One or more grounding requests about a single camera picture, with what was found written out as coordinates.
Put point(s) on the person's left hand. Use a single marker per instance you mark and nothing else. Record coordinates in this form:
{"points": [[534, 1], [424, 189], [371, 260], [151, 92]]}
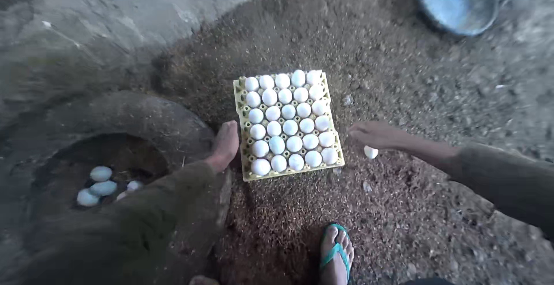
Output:
{"points": [[225, 145]]}

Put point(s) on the person's right hand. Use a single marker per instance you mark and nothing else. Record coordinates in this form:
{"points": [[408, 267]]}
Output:
{"points": [[383, 135]]}

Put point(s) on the person's right fingers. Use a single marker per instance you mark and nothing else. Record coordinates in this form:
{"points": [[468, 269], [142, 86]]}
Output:
{"points": [[359, 130]]}

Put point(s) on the person's left fingers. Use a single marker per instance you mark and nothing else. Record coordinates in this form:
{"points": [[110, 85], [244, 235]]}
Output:
{"points": [[230, 130]]}

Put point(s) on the person's right forearm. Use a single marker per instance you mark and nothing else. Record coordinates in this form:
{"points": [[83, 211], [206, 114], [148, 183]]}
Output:
{"points": [[480, 170]]}

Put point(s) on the person's left forearm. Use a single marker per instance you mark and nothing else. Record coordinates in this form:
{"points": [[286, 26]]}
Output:
{"points": [[160, 207]]}

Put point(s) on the white egg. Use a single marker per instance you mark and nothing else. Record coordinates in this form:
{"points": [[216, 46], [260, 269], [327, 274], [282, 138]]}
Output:
{"points": [[371, 153], [88, 198], [134, 185], [103, 188], [101, 173], [121, 196]]}

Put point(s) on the pale yellow egg tray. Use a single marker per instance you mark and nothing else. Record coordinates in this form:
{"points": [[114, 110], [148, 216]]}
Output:
{"points": [[336, 158]]}

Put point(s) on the rows of eggs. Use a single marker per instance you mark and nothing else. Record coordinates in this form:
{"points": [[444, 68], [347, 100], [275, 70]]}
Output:
{"points": [[290, 127]]}

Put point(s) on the large round dark basin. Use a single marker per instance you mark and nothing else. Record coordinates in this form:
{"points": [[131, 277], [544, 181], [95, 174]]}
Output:
{"points": [[143, 112]]}

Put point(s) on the person's legs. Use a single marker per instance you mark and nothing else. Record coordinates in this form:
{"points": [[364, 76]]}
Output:
{"points": [[335, 265]]}

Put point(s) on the round metal pan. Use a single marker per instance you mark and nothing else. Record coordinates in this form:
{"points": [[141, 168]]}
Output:
{"points": [[450, 6]]}

